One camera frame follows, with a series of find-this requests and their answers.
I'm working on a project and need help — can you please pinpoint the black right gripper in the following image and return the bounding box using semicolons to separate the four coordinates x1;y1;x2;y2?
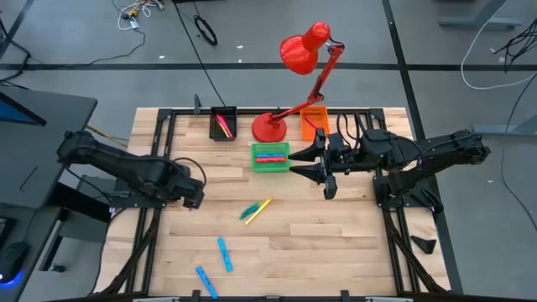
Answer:
287;128;362;200

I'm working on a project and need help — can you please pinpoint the teal highlighter marker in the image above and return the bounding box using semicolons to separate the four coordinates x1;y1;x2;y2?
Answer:
238;201;261;221

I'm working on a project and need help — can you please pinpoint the orange plastic basket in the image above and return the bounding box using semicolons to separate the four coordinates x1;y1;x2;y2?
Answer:
300;105;331;143

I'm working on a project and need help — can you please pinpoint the green plastic basket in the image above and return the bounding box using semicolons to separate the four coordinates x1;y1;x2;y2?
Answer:
250;141;292;173

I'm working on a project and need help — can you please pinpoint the red desk lamp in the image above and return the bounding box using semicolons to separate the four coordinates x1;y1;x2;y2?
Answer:
251;21;346;143

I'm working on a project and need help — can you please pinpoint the black plastic basket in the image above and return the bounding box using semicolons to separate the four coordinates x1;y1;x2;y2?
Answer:
209;106;238;143

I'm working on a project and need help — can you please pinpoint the black office desk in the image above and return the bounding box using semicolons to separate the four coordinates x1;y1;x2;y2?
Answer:
0;86;99;211

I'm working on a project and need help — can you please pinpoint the computer monitor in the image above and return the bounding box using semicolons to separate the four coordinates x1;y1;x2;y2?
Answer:
0;91;48;128

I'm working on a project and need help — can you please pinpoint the black computer mouse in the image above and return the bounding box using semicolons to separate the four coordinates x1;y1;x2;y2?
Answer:
0;242;30;283

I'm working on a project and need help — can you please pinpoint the grey desk foot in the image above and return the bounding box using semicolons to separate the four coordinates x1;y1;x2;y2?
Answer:
438;0;524;31
472;113;537;138

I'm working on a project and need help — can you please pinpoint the black metal table frame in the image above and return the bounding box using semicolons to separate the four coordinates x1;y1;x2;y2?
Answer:
94;107;452;297

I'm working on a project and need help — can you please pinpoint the black desk leg frame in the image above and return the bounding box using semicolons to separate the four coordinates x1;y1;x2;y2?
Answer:
39;180;112;273

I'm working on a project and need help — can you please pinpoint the yellow floor cable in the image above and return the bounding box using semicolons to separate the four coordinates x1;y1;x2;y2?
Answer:
86;123;130;148

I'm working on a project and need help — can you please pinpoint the black power cable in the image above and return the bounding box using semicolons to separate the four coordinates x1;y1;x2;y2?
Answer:
173;0;228;108

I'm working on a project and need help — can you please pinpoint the coiled black cable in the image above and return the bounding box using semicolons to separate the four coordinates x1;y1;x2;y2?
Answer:
193;14;219;47

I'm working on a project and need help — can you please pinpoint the white cable bundle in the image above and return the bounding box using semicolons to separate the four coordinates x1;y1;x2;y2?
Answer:
110;0;167;32

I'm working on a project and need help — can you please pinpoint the white floor cable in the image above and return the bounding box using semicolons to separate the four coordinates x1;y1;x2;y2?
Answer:
460;0;537;91

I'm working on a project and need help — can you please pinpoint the black cable tangle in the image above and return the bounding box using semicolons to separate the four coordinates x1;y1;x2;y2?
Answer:
493;18;537;73

